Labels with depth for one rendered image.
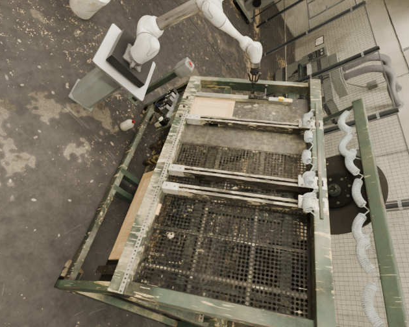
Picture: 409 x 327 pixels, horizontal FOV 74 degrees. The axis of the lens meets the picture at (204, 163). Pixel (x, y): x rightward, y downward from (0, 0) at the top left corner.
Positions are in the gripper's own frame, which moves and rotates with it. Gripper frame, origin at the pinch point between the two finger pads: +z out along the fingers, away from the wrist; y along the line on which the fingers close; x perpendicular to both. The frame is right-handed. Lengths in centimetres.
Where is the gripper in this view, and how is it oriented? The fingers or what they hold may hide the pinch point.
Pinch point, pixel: (253, 84)
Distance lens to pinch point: 275.7
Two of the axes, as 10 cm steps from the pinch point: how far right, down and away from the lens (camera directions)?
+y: -9.8, -1.2, 1.9
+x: -2.1, 7.9, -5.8
